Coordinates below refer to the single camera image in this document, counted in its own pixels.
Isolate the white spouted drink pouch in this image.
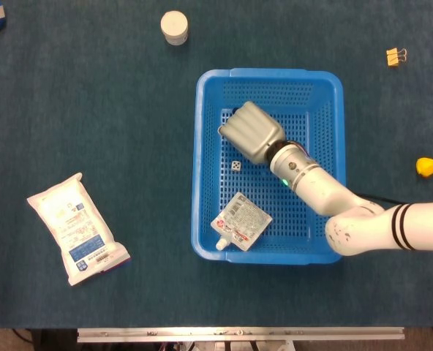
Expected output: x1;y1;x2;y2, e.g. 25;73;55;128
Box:
210;192;274;252

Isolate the blue perforated plastic basket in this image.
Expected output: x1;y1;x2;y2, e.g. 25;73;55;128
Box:
190;67;348;265

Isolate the yellow rubber duck toy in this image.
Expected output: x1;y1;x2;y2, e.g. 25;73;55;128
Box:
415;157;433;178

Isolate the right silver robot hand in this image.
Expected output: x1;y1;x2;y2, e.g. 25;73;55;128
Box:
217;101;287;165

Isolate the yellow binder clip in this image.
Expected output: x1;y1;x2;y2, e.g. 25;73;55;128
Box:
385;48;409;68

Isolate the white lidded jar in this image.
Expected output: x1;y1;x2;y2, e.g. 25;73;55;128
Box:
160;10;189;46

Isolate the teal felt table cloth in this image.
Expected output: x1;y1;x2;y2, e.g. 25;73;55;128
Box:
0;0;433;329

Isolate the aluminium frame rail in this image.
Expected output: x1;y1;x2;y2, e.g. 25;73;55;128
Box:
76;326;406;344

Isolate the white blue snack bag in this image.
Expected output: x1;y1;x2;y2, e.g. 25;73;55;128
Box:
26;172;132;287

